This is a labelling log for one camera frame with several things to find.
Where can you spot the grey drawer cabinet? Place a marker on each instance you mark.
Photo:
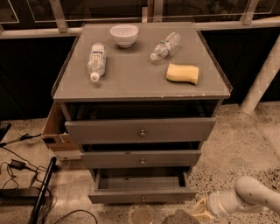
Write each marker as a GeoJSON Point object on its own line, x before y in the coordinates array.
{"type": "Point", "coordinates": [135, 87]}

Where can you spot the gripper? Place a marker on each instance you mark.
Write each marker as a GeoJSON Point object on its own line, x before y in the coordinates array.
{"type": "Point", "coordinates": [213, 205]}

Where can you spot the round floor drain cover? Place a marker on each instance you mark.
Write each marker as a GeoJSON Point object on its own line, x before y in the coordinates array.
{"type": "Point", "coordinates": [140, 215]}

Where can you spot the grey middle drawer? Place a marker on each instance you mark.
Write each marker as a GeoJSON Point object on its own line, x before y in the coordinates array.
{"type": "Point", "coordinates": [139, 159]}

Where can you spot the metal railing frame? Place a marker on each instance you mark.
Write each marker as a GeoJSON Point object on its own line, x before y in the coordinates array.
{"type": "Point", "coordinates": [23, 19]}

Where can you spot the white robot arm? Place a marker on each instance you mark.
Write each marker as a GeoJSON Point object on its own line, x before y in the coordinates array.
{"type": "Point", "coordinates": [247, 196]}

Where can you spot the black pole stand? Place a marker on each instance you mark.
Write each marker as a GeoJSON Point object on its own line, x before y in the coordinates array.
{"type": "Point", "coordinates": [42, 191]}

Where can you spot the clear bottle with green label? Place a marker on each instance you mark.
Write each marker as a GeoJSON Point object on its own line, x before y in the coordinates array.
{"type": "Point", "coordinates": [165, 47]}

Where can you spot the white diagonal post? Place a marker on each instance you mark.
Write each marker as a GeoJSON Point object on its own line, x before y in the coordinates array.
{"type": "Point", "coordinates": [262, 81]}

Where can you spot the cardboard box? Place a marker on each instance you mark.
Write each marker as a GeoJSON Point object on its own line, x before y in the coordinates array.
{"type": "Point", "coordinates": [56, 138]}

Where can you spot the yellow sponge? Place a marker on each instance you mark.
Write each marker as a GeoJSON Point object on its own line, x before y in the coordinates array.
{"type": "Point", "coordinates": [182, 73]}

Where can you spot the white ceramic bowl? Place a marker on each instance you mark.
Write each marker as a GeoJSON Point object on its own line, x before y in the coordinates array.
{"type": "Point", "coordinates": [124, 35]}

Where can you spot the grey top drawer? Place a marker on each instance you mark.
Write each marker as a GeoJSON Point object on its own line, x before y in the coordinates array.
{"type": "Point", "coordinates": [135, 131]}

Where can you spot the clear bottle with white label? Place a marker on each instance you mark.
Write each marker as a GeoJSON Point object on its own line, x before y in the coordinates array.
{"type": "Point", "coordinates": [96, 65]}

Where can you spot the grey drawer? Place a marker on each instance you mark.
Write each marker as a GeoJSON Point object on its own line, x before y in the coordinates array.
{"type": "Point", "coordinates": [139, 159]}
{"type": "Point", "coordinates": [141, 185]}
{"type": "Point", "coordinates": [135, 131]}

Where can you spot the grey bottom drawer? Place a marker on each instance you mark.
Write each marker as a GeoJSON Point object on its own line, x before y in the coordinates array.
{"type": "Point", "coordinates": [141, 185]}

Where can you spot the black power adapter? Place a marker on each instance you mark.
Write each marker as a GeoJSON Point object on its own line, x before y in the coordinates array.
{"type": "Point", "coordinates": [16, 164]}

